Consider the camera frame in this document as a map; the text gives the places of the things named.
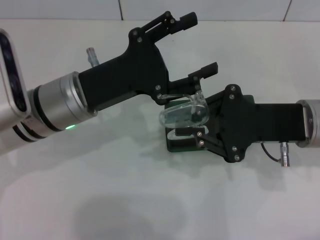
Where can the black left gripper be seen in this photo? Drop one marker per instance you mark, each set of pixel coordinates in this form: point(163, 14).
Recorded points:
point(130, 75)

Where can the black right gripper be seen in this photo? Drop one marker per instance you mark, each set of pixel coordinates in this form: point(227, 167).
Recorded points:
point(250, 122)

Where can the green glasses case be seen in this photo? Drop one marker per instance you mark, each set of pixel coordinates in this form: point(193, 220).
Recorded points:
point(180, 146)

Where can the clear white glasses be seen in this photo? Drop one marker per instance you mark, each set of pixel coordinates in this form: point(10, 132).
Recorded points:
point(165, 117)

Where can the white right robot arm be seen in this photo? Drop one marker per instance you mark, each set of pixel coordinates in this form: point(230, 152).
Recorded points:
point(312, 122)

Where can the silver connector stub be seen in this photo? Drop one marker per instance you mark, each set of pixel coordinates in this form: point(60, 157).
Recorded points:
point(92, 56)

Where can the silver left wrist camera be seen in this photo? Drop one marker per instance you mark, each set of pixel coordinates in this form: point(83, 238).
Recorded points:
point(12, 75)

